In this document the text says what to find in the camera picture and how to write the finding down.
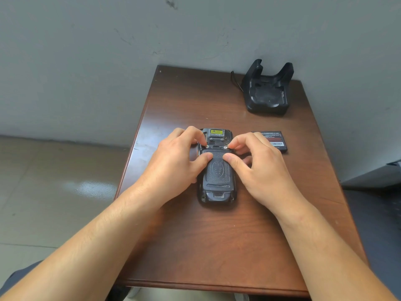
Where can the person's right hand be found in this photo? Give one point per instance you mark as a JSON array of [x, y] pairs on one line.
[[266, 175]]

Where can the person's left hand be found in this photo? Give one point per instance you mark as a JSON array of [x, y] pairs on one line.
[[170, 169]]

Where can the person's right middle finger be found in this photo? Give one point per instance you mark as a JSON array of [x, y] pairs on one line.
[[246, 152]]

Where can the person's right thumb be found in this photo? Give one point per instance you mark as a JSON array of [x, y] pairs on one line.
[[235, 164]]

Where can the person's left middle finger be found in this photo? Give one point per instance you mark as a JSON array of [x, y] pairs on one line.
[[174, 133]]

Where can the person's left thumb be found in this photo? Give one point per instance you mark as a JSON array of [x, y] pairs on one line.
[[200, 161]]

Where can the black handheld scanner terminal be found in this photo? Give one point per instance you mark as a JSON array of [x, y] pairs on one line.
[[218, 175]]

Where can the person's right forearm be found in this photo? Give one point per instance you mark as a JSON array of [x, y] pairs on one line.
[[329, 257]]

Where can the person's left forearm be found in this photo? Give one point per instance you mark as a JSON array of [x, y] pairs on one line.
[[78, 247]]

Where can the black battery pack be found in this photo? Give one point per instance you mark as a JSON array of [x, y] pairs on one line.
[[275, 141]]

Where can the black charging cradle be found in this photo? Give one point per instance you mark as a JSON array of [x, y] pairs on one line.
[[268, 90]]

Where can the brown wooden table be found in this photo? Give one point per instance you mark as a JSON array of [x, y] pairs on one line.
[[225, 235]]

